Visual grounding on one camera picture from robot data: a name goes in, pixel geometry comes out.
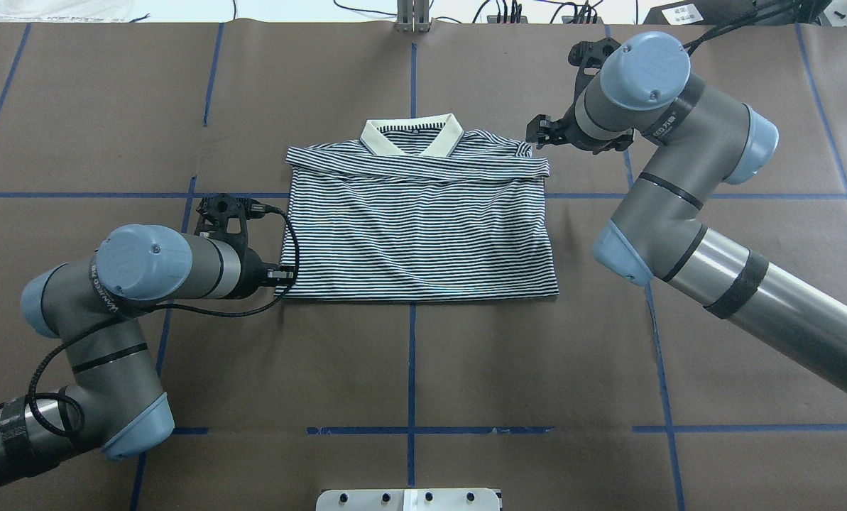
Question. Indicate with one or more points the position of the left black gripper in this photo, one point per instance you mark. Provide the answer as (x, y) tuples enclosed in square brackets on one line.
[(254, 273)]

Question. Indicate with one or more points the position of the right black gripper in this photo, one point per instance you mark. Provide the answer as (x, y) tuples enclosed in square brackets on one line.
[(569, 128)]

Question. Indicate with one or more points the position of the striped polo shirt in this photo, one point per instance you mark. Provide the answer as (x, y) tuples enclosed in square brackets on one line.
[(419, 210)]

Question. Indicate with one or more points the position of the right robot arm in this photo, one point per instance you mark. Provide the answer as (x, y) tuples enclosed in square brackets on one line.
[(703, 139)]

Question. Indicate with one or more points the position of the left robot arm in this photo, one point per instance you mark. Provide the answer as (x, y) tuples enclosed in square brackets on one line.
[(100, 389)]

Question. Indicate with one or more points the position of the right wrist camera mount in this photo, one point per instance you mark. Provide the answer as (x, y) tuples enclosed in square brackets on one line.
[(588, 57)]

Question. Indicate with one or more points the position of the aluminium frame post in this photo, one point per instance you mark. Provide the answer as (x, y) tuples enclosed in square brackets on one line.
[(413, 16)]

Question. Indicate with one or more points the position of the white camera pole base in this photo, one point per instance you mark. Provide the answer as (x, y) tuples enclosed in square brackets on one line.
[(410, 499)]

